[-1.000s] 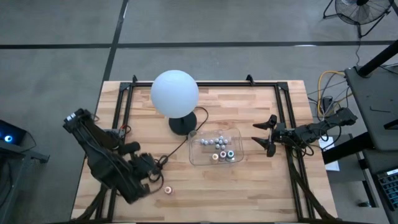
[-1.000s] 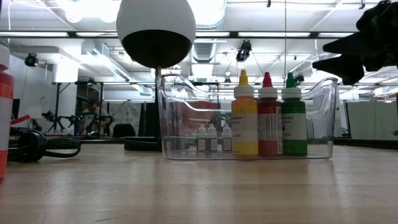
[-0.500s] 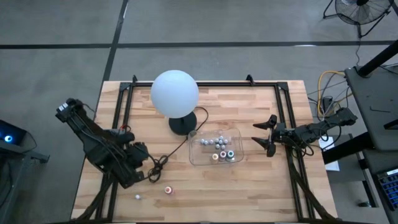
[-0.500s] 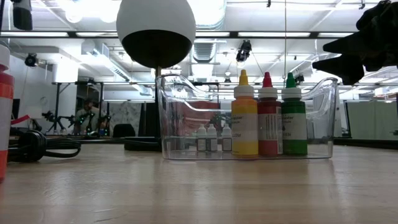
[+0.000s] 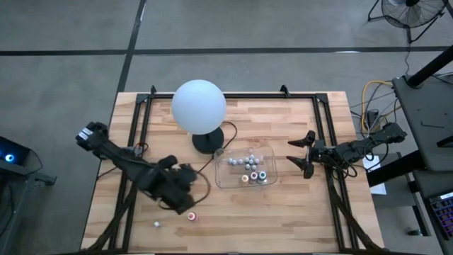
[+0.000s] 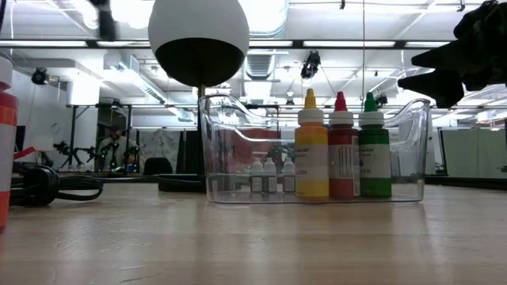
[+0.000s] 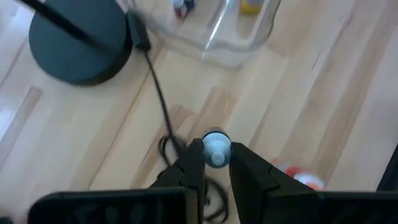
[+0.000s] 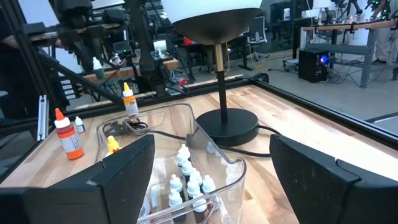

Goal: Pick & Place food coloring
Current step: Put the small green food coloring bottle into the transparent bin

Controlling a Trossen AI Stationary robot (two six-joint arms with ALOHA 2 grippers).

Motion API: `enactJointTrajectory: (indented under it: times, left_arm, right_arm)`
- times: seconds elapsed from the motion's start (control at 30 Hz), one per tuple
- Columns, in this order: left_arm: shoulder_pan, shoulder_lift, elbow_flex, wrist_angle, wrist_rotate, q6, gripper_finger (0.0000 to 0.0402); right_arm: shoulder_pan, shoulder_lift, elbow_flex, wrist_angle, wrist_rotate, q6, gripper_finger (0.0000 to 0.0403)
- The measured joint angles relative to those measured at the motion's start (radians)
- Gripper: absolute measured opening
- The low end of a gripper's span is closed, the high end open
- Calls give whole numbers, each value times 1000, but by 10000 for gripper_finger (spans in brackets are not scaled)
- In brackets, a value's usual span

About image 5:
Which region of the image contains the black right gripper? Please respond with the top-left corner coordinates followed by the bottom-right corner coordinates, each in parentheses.
top-left (285, 130), bottom-right (338, 180)

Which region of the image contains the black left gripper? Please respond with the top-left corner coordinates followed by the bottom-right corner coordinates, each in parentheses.
top-left (149, 162), bottom-right (199, 216)

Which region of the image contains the clear plastic bin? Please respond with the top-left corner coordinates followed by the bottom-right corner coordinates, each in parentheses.
top-left (214, 144), bottom-right (278, 188)

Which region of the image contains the black support beam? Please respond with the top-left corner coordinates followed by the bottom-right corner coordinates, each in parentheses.
top-left (366, 150), bottom-right (428, 188)

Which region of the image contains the white globe table lamp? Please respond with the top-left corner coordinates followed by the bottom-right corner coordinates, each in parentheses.
top-left (171, 79), bottom-right (227, 155)

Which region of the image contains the grey desk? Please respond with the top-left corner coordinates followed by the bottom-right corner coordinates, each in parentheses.
top-left (391, 73), bottom-right (453, 174)

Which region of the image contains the black hex key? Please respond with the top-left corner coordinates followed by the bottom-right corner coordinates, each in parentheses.
top-left (420, 121), bottom-right (446, 130)

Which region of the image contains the backlit keyboard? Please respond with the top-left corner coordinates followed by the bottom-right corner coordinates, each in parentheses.
top-left (428, 192), bottom-right (453, 242)

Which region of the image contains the black pole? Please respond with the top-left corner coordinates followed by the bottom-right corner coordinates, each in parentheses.
top-left (406, 45), bottom-right (453, 89)

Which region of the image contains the grey side stand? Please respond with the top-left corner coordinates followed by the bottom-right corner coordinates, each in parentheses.
top-left (0, 164), bottom-right (57, 213)

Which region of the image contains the black floor fan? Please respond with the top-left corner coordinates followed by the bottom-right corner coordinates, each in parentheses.
top-left (367, 0), bottom-right (449, 45)

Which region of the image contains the computer tower with blue light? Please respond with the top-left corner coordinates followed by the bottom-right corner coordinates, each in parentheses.
top-left (0, 136), bottom-right (31, 167)

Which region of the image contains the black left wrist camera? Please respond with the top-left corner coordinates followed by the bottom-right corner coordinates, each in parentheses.
top-left (157, 154), bottom-right (178, 170)

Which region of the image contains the black lamp power cable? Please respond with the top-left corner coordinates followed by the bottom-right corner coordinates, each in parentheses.
top-left (193, 120), bottom-right (239, 175)

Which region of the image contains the yellow cable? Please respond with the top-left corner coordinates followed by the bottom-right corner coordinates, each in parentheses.
top-left (360, 80), bottom-right (394, 134)

